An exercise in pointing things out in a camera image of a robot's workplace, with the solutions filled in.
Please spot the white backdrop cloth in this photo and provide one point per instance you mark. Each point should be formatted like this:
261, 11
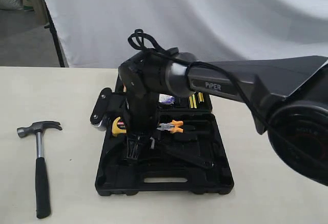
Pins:
94, 33

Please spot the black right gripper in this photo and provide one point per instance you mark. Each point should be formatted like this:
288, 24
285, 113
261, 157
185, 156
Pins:
141, 119

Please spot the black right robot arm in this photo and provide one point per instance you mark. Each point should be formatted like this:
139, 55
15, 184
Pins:
286, 97

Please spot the yellow tape measure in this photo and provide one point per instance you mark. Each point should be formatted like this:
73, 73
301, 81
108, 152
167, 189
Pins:
118, 127

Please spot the black plastic tool case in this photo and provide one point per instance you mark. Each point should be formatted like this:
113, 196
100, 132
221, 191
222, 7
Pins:
155, 170

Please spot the black backdrop stand pole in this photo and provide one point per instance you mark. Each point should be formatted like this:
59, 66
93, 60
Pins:
50, 25

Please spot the adjustable wrench black handle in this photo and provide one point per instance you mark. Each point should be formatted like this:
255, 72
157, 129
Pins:
180, 154

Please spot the brown cardboard box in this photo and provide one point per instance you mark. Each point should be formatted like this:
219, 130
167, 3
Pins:
40, 9

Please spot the claw hammer black grip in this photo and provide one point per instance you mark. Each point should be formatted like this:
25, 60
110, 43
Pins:
42, 191

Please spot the orange handled pliers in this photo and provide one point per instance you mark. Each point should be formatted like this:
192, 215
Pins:
172, 127

